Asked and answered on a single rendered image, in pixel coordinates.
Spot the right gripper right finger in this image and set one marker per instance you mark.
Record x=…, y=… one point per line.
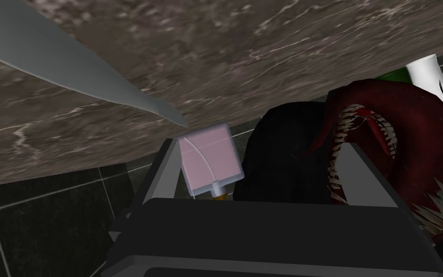
x=361, y=177

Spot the white cup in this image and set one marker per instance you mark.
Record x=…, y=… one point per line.
x=429, y=77

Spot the dark red toothed plant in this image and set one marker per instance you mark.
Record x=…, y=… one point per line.
x=417, y=127

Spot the black round pot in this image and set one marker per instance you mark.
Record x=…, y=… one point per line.
x=283, y=154

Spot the green object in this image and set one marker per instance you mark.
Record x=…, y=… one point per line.
x=394, y=75

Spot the pink square bottle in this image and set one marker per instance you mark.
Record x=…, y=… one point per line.
x=210, y=157

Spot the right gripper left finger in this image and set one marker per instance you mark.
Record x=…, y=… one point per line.
x=159, y=177

